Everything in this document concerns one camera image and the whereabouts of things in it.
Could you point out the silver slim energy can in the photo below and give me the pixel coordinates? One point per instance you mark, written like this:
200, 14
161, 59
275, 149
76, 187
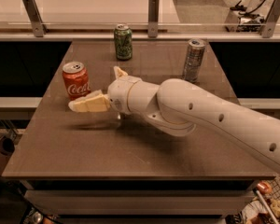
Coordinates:
193, 60

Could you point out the metal glass bracket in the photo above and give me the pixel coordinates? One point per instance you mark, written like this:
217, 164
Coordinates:
153, 18
38, 27
268, 27

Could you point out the dark round object left floor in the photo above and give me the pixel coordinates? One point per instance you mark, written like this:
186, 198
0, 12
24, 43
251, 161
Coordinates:
7, 146

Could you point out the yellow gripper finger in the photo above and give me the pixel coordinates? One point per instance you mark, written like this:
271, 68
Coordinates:
96, 101
119, 72

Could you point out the background robot base with cable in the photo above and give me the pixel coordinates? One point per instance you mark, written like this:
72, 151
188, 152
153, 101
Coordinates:
243, 18

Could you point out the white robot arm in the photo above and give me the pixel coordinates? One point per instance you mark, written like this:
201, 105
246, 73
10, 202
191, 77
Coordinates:
176, 107

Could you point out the green soda can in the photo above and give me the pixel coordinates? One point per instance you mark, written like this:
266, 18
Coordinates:
123, 41

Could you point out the wire basket with items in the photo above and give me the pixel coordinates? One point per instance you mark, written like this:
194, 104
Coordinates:
264, 207

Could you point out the right metal glass bracket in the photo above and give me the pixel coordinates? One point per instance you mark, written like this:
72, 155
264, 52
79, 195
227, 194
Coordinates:
268, 27

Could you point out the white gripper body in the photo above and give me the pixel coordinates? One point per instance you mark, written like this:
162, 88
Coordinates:
118, 93

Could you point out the red Coca-Cola can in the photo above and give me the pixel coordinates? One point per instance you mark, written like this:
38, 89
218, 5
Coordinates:
76, 80

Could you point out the left metal glass bracket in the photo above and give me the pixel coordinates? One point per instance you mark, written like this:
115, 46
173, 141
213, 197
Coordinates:
38, 27

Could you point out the middle metal glass bracket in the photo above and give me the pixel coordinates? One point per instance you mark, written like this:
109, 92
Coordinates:
153, 18

